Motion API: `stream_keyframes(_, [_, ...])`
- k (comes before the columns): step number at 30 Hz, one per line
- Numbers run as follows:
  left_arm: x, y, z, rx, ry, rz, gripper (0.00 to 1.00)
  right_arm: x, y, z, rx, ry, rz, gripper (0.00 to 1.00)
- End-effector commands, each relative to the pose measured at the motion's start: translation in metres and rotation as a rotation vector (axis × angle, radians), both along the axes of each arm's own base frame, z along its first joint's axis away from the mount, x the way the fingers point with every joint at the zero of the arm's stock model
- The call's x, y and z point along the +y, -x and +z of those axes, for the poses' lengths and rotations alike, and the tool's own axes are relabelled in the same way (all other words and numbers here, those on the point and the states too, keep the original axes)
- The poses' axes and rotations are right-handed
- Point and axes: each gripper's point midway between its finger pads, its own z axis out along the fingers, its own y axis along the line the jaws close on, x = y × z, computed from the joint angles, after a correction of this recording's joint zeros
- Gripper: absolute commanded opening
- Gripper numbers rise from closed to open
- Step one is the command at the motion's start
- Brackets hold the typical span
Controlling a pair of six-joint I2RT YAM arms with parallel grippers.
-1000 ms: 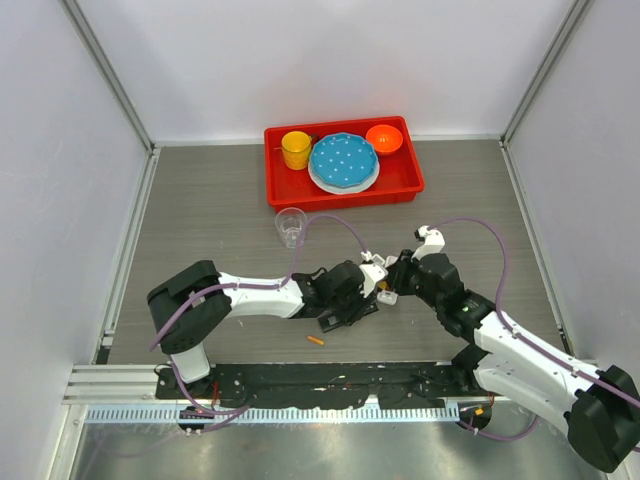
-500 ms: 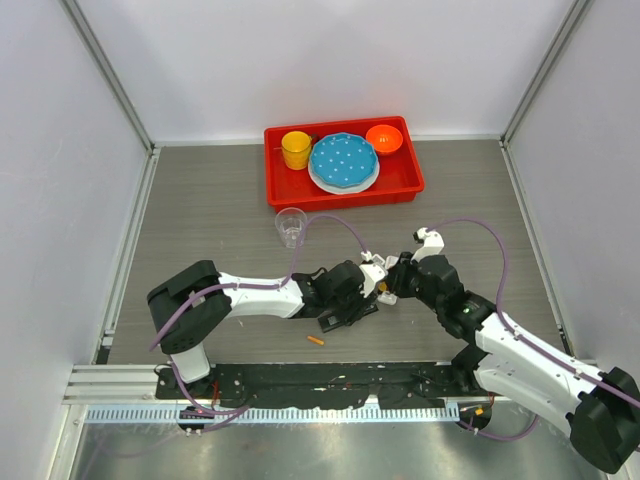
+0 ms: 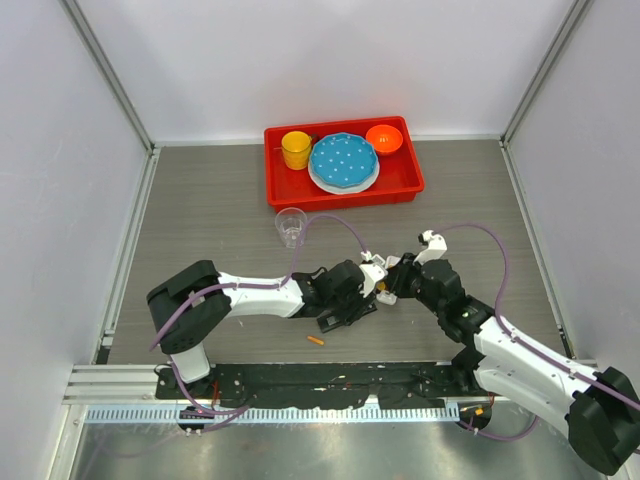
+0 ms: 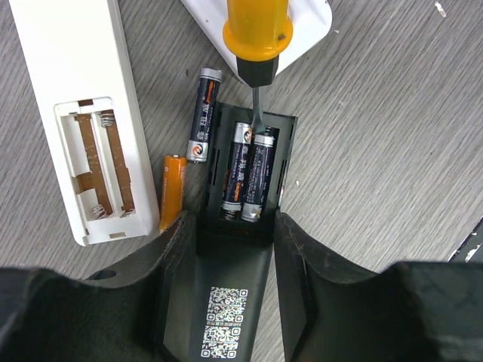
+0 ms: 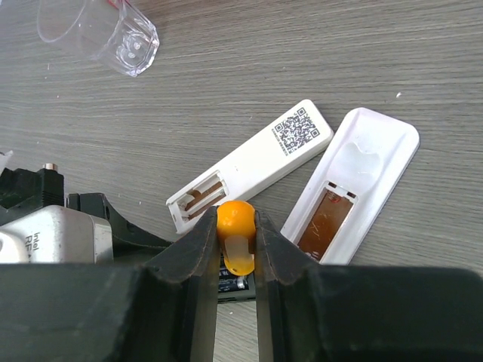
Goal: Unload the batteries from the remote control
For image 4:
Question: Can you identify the black battery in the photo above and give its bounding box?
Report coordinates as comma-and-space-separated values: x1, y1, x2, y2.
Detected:
222, 122, 253, 219
241, 130, 275, 222

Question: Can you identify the orange handle screwdriver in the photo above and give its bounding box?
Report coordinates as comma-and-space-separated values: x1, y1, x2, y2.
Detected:
223, 0, 294, 134

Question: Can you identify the white remote with black batteries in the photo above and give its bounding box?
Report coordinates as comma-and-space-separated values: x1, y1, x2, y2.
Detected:
183, 1, 332, 87

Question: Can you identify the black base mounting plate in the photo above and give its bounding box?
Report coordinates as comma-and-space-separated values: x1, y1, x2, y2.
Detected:
448, 218, 483, 262

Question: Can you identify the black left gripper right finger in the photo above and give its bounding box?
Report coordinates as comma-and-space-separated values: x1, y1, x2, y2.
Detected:
274, 212, 482, 361

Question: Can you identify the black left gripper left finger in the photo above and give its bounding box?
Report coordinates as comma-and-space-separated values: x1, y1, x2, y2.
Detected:
1, 211, 196, 361

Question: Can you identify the long white remote control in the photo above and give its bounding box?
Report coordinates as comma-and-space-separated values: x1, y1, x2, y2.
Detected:
10, 1, 159, 246

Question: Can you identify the orange AAA battery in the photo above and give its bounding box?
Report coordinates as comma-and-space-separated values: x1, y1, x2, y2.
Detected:
159, 155, 187, 233

